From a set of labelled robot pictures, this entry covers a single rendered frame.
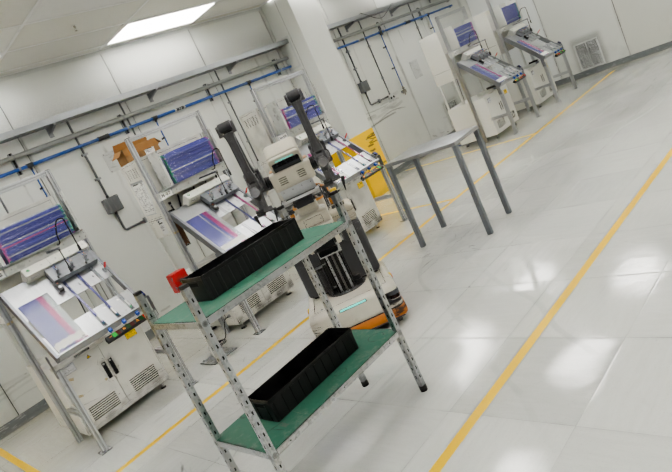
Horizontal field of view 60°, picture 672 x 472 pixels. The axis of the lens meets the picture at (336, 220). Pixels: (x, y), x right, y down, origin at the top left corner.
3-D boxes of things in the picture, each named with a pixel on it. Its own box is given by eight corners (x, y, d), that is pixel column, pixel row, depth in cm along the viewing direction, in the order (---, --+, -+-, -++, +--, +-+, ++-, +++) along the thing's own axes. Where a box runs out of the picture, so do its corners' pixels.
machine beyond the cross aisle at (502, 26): (581, 86, 951) (540, -28, 916) (562, 101, 898) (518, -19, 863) (508, 110, 1052) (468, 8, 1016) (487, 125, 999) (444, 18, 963)
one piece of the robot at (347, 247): (317, 304, 435) (268, 204, 420) (384, 274, 434) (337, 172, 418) (318, 320, 402) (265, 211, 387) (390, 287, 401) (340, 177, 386)
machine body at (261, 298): (297, 290, 557) (268, 232, 546) (243, 331, 512) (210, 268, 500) (258, 294, 605) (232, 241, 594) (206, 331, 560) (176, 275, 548)
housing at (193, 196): (230, 189, 552) (230, 177, 543) (189, 211, 520) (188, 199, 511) (224, 185, 555) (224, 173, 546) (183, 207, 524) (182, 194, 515)
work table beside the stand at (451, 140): (492, 234, 466) (454, 142, 451) (420, 247, 514) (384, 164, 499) (512, 211, 498) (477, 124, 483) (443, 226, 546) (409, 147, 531)
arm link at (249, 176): (232, 119, 339) (215, 127, 340) (231, 119, 334) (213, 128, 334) (265, 186, 349) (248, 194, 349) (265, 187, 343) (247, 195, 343)
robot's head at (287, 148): (269, 162, 376) (260, 147, 364) (299, 148, 375) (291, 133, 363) (275, 177, 367) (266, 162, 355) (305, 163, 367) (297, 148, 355)
